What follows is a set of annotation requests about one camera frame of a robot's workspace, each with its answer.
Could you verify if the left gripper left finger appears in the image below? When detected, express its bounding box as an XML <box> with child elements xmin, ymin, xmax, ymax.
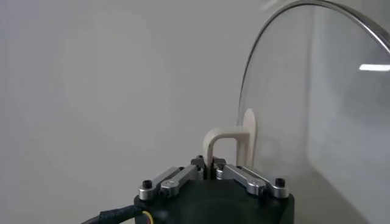
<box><xmin>138</xmin><ymin>155</ymin><xmax>204</xmax><ymax>201</ymax></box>

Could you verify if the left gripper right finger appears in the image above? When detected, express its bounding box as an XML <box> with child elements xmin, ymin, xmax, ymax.
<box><xmin>213</xmin><ymin>156</ymin><xmax>289</xmax><ymax>200</ymax></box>

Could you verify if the glass lid with cream handle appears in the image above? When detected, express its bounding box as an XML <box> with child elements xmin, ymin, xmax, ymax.
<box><xmin>202</xmin><ymin>0</ymin><xmax>390</xmax><ymax>224</ymax></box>

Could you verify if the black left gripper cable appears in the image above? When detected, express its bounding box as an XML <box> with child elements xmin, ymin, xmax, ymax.
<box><xmin>80</xmin><ymin>204</ymin><xmax>153</xmax><ymax>224</ymax></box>

